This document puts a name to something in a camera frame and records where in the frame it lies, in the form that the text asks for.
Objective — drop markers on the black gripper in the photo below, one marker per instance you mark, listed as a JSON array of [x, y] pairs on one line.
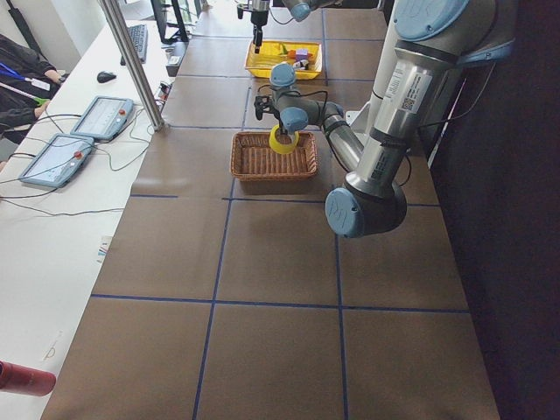
[[258, 22], [285, 131]]

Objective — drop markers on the yellow tape roll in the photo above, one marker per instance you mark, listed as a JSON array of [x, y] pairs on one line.
[[282, 147]]

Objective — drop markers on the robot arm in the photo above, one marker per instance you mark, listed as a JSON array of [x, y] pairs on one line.
[[299, 9], [425, 41]]

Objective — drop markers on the brown wicker basket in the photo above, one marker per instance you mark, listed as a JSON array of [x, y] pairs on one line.
[[252, 158]]

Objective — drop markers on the toy carrot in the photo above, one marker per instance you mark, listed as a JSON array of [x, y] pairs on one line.
[[289, 54]]

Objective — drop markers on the purple foam block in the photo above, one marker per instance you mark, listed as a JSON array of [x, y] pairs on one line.
[[301, 54]]

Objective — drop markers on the panda figurine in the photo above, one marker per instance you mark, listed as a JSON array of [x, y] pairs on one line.
[[301, 65]]

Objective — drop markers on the black monitor stand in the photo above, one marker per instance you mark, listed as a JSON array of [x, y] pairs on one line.
[[175, 19]]

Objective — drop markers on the white pillar with base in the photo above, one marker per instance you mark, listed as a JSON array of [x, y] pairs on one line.
[[361, 121]]

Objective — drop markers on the black keyboard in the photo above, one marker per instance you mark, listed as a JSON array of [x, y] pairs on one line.
[[139, 36]]

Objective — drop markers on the black computer mouse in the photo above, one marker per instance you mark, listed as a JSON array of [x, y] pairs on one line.
[[104, 77]]

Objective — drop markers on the upper teach pendant tablet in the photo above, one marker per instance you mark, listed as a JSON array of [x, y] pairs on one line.
[[104, 118]]

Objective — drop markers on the teach pendant tablet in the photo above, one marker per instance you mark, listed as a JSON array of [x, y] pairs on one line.
[[58, 161], [104, 118]]

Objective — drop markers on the lower teach pendant tablet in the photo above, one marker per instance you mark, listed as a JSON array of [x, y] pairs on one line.
[[58, 161]]

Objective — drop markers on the seated person in black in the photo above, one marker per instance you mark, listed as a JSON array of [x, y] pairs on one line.
[[28, 83]]

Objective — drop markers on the red bottle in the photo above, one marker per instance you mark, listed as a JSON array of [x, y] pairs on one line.
[[26, 380]]

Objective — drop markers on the aluminium frame post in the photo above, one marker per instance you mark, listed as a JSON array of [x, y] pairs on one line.
[[119, 29]]

